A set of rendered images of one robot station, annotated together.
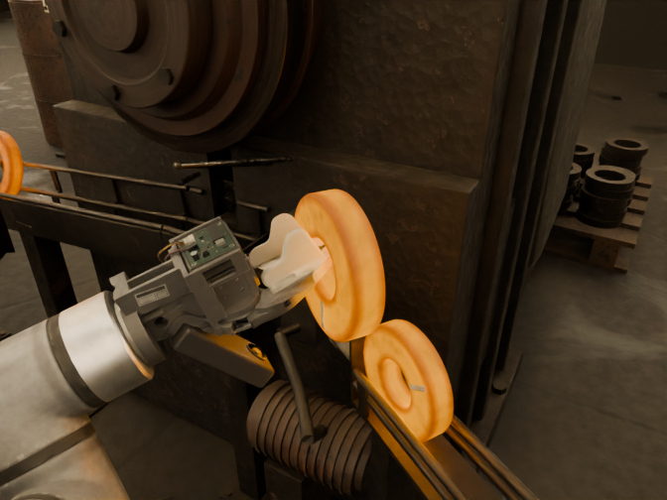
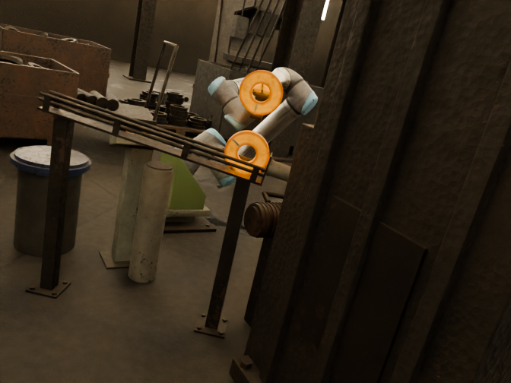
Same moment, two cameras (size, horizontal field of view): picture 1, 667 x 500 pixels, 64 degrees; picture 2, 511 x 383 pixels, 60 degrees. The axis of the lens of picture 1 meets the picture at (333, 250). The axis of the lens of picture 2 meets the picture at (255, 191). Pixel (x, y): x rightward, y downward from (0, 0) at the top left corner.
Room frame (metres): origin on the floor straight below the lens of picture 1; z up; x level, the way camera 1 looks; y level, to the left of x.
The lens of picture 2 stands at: (1.22, -1.41, 1.03)
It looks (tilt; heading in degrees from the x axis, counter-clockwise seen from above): 17 degrees down; 116
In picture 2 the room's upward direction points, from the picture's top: 13 degrees clockwise
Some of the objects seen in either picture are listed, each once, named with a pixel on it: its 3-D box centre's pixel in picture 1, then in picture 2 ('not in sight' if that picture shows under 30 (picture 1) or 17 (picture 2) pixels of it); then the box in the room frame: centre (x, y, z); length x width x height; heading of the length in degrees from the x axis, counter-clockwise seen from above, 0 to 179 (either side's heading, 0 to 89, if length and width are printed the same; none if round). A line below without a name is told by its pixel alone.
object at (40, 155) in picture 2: not in sight; (48, 200); (-0.38, -0.16, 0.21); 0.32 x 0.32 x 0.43
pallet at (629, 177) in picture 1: (515, 165); not in sight; (2.52, -0.90, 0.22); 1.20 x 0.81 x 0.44; 58
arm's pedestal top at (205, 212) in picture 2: not in sight; (174, 203); (-0.26, 0.61, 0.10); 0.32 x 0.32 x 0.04; 61
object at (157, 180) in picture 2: not in sight; (150, 223); (0.09, -0.02, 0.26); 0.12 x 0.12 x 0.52
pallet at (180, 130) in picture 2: not in sight; (172, 112); (-1.89, 2.48, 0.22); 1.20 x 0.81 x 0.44; 55
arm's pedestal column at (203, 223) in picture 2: not in sight; (172, 212); (-0.26, 0.61, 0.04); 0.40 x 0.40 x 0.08; 61
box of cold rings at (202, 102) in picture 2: not in sight; (253, 106); (-1.33, 3.26, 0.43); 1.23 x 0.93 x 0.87; 58
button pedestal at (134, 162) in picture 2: not in sight; (132, 197); (-0.07, 0.02, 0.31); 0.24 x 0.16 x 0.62; 60
